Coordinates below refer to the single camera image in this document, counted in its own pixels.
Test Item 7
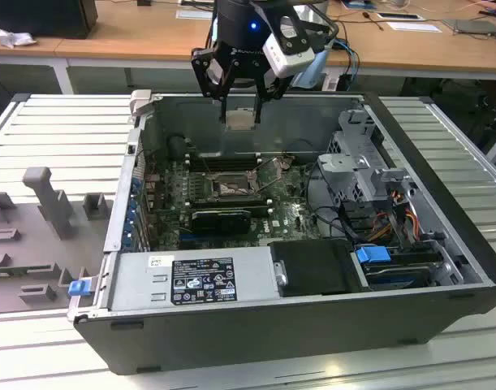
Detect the silver CPU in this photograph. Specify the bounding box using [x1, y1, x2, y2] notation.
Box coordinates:
[225, 109, 259, 131]

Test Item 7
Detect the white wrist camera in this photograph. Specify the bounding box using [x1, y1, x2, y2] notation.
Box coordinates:
[263, 15, 316, 78]

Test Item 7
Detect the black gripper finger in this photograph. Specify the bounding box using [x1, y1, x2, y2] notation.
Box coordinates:
[251, 74, 292, 124]
[190, 48, 239, 124]

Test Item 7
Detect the grey metal drive cage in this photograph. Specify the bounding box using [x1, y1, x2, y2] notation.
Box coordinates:
[316, 108, 420, 212]

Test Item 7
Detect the metal socket cover frame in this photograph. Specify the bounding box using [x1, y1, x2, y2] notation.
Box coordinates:
[250, 156, 291, 195]

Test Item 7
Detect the black plastic shroud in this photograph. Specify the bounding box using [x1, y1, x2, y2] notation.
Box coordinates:
[268, 239, 362, 296]

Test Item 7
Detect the grey power supply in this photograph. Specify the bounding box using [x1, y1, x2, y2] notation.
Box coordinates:
[109, 250, 281, 312]

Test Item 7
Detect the blue disk carrier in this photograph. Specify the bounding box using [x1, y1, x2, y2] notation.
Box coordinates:
[355, 243, 391, 266]

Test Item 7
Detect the green RAM stick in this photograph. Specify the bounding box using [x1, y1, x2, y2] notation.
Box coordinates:
[192, 206, 270, 217]

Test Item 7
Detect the black PC case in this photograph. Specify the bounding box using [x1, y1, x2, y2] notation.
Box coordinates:
[67, 89, 496, 377]

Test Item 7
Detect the dark laptop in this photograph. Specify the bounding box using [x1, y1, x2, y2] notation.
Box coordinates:
[442, 18, 496, 41]

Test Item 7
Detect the crumpled white paper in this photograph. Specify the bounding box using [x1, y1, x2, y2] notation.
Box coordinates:
[0, 22, 38, 49]

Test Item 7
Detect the black RAM slot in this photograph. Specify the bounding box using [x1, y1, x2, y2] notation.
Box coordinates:
[189, 156, 257, 163]
[189, 196, 265, 202]
[189, 199, 266, 205]
[189, 163, 258, 171]
[189, 152, 257, 158]
[190, 202, 267, 208]
[189, 160, 257, 167]

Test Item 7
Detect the grey flat tray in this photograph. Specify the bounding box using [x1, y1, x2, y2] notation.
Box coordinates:
[176, 7, 216, 20]

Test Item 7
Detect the pale blue teach pendant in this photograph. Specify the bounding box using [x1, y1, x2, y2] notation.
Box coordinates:
[291, 48, 330, 89]

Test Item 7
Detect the grey parts rack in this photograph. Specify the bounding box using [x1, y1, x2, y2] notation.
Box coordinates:
[0, 166, 114, 316]

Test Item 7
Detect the blue cable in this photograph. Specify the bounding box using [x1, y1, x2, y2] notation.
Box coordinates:
[332, 38, 360, 82]

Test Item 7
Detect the black cable bundle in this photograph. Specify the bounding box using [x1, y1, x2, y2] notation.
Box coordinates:
[305, 164, 360, 243]

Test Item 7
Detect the grey case latch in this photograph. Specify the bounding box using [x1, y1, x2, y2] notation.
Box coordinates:
[129, 89, 153, 119]

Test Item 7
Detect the hard disk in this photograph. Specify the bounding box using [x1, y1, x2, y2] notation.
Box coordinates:
[360, 262, 433, 290]

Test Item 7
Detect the black cylindrical part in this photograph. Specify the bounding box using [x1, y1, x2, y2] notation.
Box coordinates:
[168, 136, 187, 160]

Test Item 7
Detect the wooden desk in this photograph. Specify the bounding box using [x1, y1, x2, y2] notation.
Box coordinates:
[0, 0, 496, 97]

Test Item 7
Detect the graphics card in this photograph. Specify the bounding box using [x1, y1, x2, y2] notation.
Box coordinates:
[190, 209, 252, 236]

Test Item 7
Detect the black camera cable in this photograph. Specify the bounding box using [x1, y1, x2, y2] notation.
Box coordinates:
[300, 1, 340, 52]

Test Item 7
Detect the black computer tower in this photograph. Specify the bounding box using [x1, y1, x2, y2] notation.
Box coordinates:
[0, 0, 99, 41]

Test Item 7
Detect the CPU socket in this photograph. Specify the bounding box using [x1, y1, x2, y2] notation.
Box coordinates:
[209, 172, 261, 201]

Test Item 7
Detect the green motherboard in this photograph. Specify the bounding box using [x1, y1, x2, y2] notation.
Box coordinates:
[148, 158, 326, 251]

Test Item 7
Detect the orange yellow wire bundle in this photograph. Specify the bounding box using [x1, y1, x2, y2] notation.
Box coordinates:
[369, 202, 420, 241]

